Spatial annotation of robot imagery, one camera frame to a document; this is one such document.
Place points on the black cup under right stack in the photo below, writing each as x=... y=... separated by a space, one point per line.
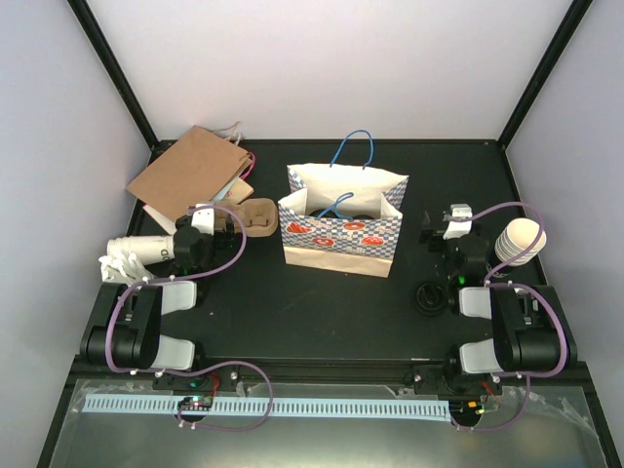
x=496 y=270

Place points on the small circuit board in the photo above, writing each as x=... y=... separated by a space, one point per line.
x=195 y=403

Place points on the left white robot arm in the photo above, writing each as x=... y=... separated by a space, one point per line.
x=135 y=339

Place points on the pink and blue paper bags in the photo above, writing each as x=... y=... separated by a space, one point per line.
x=236 y=191

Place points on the stack of paper cups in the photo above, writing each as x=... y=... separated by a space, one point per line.
x=148 y=249
x=516 y=238

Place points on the right stack of paper cups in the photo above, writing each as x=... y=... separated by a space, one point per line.
x=516 y=238

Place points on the brown kraft paper bag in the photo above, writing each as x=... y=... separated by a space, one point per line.
x=193 y=170

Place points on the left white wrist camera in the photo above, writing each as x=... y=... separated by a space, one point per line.
x=202 y=217

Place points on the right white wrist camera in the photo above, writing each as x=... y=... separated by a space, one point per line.
x=458 y=220

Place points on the loose black cup lid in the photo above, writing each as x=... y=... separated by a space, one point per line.
x=429 y=298

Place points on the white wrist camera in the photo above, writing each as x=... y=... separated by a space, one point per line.
x=458 y=220
x=202 y=217

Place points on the left stack of paper cups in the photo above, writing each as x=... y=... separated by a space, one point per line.
x=148 y=249

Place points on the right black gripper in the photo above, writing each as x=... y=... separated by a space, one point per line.
x=434 y=232

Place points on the blue checkered paper bag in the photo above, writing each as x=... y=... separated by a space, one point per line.
x=344 y=244

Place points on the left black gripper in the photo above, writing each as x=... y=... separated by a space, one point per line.
x=229 y=235

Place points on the light blue cable duct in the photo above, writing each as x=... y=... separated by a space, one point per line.
x=278 y=407

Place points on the remaining pulp cup carriers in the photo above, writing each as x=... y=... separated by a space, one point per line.
x=259 y=217

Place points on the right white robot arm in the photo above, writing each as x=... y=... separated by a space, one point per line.
x=529 y=331

